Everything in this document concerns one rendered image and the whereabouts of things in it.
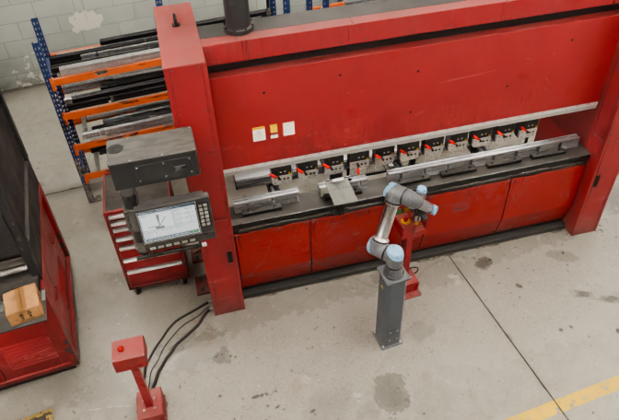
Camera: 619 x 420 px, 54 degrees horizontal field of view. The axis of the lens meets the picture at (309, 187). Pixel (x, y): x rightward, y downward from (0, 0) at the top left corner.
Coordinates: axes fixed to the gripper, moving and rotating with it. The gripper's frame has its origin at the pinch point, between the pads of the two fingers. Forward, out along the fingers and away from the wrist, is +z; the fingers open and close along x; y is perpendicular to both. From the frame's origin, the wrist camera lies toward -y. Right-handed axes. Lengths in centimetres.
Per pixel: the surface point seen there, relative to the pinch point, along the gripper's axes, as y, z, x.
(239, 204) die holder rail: 46, -17, 128
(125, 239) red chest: 63, 9, 215
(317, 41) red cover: 48, -143, 66
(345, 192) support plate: 27, -23, 49
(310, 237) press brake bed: 28, 20, 77
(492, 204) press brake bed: 15, 22, -80
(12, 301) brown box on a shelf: -5, -35, 283
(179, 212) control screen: -5, -77, 173
